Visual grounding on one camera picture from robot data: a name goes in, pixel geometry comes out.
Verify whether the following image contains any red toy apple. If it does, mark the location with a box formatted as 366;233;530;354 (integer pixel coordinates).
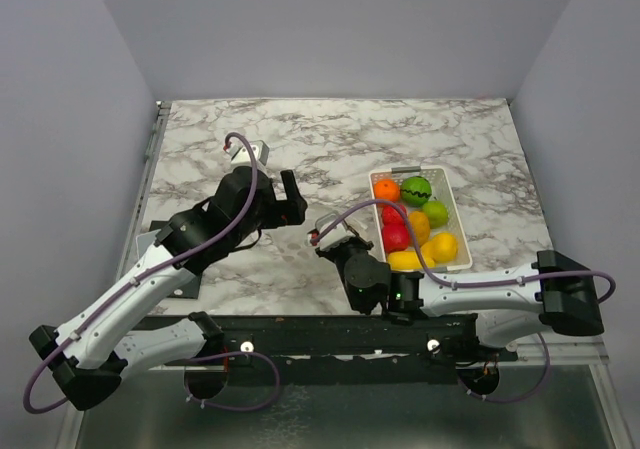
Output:
381;224;411;253

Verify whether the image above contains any red toy strawberry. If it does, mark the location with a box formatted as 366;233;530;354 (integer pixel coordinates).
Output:
381;205;407;226

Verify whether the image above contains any orange-yellow toy fruit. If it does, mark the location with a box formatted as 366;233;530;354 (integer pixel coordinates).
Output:
408;210;431;246

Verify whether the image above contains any white perforated basket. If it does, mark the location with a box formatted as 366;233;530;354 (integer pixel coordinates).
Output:
369;166;473;272

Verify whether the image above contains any clear dotted zip bag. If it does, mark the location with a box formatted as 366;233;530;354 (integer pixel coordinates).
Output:
271;213;350;267

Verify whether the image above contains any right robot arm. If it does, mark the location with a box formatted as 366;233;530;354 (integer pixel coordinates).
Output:
315;236;604;360

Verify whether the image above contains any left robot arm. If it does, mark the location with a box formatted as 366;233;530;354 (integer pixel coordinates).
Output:
29;166;307;411

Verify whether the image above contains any yellow toy banana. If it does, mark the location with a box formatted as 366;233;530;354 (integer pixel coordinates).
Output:
387;251;436;271

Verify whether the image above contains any yellow toy lemon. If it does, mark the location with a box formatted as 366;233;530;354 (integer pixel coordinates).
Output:
421;232;458;264

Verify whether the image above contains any orange toy fruit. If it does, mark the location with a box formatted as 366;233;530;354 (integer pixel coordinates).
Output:
373;179;401;203

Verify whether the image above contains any green toy lime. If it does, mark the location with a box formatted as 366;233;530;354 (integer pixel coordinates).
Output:
422;200;449;229

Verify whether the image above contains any green striped toy watermelon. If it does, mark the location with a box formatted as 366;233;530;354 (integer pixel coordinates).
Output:
400;176;432;207

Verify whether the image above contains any grey rectangular box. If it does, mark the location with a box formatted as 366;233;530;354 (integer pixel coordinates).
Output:
135;230;159;259

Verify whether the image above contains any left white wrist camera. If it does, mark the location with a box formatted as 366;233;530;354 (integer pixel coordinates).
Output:
224;140;270;168

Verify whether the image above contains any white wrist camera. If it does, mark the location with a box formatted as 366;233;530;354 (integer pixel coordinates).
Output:
308;211;357;251
224;140;270;168

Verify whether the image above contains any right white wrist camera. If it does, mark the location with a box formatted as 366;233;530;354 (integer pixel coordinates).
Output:
308;211;357;251

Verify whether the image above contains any black metal base rail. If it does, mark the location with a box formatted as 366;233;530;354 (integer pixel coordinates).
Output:
134;313;521;388

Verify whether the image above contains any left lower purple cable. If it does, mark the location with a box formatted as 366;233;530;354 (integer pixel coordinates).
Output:
182;351;281;413

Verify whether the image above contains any purple cable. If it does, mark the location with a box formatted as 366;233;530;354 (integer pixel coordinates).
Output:
22;133;260;415
312;199;617;305
464;331;552;404
182;351;281;413

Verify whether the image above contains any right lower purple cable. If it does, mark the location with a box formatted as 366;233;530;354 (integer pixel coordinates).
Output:
464;331;552;404

